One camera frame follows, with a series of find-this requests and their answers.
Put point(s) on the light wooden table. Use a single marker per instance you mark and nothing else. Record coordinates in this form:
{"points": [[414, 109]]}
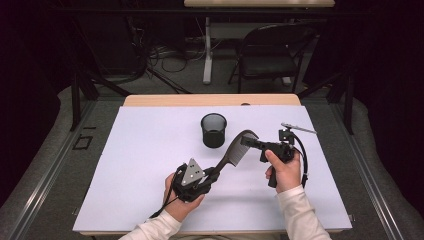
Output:
{"points": [[186, 100]]}

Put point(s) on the black mesh pen cup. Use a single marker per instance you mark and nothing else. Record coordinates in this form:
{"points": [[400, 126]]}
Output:
{"points": [[213, 131]]}

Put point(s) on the black metal frame stand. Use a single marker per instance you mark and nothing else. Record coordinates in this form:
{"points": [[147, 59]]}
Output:
{"points": [[75, 100], [348, 103]]}

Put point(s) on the white foam board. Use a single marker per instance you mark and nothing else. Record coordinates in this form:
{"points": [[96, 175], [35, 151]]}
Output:
{"points": [[133, 173]]}

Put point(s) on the person's right hand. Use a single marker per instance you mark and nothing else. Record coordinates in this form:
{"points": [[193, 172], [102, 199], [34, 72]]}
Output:
{"points": [[286, 175]]}

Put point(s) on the black folding chair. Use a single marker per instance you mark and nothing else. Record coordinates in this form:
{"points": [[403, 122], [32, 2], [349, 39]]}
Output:
{"points": [[270, 65]]}

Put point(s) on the desk with white leg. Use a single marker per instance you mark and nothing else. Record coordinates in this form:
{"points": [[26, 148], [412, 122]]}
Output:
{"points": [[207, 60]]}

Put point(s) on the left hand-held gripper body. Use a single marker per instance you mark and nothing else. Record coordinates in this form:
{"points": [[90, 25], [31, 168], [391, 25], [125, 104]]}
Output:
{"points": [[192, 173]]}

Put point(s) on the person's left hand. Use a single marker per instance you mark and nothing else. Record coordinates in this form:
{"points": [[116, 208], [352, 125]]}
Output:
{"points": [[180, 208]]}

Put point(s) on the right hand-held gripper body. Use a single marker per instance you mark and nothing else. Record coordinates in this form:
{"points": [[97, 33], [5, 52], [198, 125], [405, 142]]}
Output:
{"points": [[281, 148]]}

